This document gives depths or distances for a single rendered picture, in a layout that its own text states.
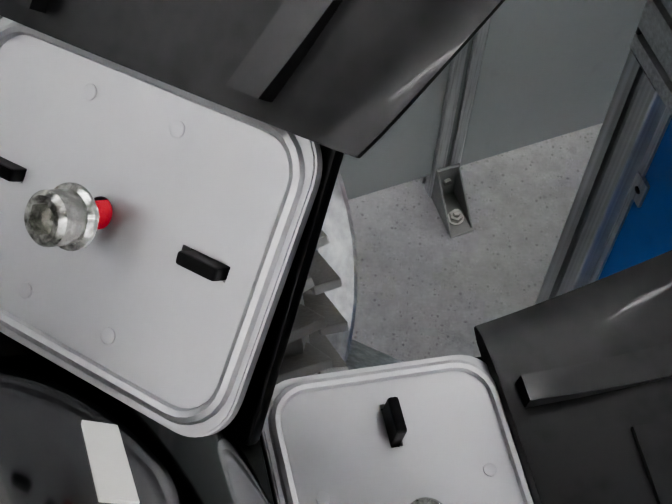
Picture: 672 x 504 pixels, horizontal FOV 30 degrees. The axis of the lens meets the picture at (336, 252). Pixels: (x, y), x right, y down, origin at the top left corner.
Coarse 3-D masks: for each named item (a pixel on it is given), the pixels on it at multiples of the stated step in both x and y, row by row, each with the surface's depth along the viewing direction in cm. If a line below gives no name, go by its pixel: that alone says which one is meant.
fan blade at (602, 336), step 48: (624, 288) 34; (480, 336) 34; (528, 336) 33; (576, 336) 34; (624, 336) 34; (528, 384) 32; (576, 384) 32; (624, 384) 33; (528, 432) 32; (576, 432) 32; (624, 432) 32; (528, 480) 31; (576, 480) 31; (624, 480) 32
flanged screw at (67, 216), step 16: (48, 192) 24; (64, 192) 24; (80, 192) 24; (32, 208) 24; (48, 208) 25; (64, 208) 24; (80, 208) 24; (96, 208) 24; (32, 224) 24; (48, 224) 25; (64, 224) 24; (80, 224) 24; (96, 224) 24; (48, 240) 24; (64, 240) 24; (80, 240) 25
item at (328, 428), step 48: (288, 384) 32; (336, 384) 32; (384, 384) 32; (432, 384) 33; (480, 384) 33; (288, 432) 31; (336, 432) 32; (384, 432) 32; (432, 432) 32; (480, 432) 32; (288, 480) 30; (336, 480) 31; (384, 480) 31; (432, 480) 31; (480, 480) 32
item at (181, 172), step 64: (0, 64) 27; (64, 64) 26; (0, 128) 27; (64, 128) 26; (128, 128) 25; (192, 128) 24; (256, 128) 24; (0, 192) 27; (128, 192) 25; (192, 192) 24; (256, 192) 24; (0, 256) 27; (64, 256) 26; (128, 256) 25; (256, 256) 24; (0, 320) 26; (64, 320) 26; (128, 320) 25; (192, 320) 24; (256, 320) 24; (128, 384) 25; (192, 384) 24
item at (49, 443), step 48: (0, 336) 30; (0, 384) 25; (48, 384) 26; (0, 432) 24; (48, 432) 24; (144, 432) 25; (0, 480) 22; (48, 480) 22; (144, 480) 23; (192, 480) 24; (240, 480) 26
